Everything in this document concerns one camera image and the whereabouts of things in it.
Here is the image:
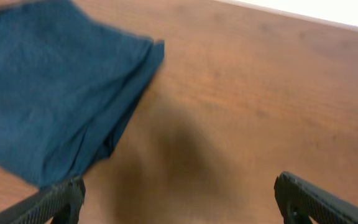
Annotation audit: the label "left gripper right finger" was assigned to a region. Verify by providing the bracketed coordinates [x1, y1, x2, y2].
[274, 171, 358, 224]

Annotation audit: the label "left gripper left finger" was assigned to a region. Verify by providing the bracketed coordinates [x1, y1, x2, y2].
[0, 177, 86, 224]

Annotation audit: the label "folded navy blue shorts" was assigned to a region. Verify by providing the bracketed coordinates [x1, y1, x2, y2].
[0, 1, 165, 188]

